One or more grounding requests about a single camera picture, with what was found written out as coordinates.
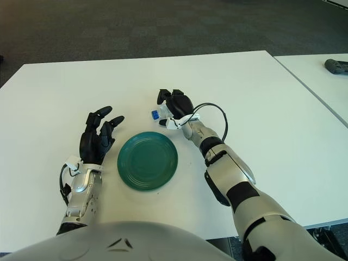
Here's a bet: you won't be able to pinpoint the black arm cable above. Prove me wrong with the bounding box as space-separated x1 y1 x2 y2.
191 102 228 142
59 163 73 210

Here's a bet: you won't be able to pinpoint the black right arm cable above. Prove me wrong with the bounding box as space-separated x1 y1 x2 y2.
191 102 228 142

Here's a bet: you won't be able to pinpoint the clear bottle with blue cap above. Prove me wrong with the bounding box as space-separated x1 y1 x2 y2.
151 104 175 123

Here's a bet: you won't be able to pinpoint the grey robot torso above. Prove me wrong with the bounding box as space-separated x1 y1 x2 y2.
0 220 237 261

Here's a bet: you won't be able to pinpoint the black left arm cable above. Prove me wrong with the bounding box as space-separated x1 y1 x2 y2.
59 163 73 210

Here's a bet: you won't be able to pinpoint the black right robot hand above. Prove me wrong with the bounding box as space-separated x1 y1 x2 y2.
157 88 194 128

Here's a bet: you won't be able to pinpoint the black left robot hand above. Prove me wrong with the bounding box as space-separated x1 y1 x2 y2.
79 105 125 166

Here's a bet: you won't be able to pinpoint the green round plate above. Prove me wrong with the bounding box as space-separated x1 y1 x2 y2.
117 131 179 192

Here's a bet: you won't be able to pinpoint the grey handheld controller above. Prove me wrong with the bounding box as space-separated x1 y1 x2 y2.
324 58 348 75

